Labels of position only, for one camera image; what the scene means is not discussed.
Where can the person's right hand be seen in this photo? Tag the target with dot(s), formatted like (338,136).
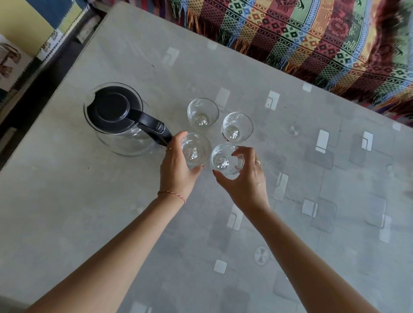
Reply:
(251,187)

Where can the person's left hand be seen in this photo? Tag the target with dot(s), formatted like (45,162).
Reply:
(174,171)

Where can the clear glass cup red label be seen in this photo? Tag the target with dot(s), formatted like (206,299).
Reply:
(237,127)

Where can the glass kettle with black lid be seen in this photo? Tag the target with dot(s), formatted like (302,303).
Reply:
(111,108)

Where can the person's left forearm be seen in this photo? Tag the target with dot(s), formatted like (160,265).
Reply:
(113,261)

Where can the person's right forearm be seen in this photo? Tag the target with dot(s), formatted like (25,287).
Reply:
(306,264)

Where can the grey table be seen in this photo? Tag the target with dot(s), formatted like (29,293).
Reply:
(80,209)

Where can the colourful striped woven sofa throw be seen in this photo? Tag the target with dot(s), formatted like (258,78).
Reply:
(306,38)

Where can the blue yellow white striped blanket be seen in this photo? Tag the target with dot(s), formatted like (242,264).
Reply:
(32,29)

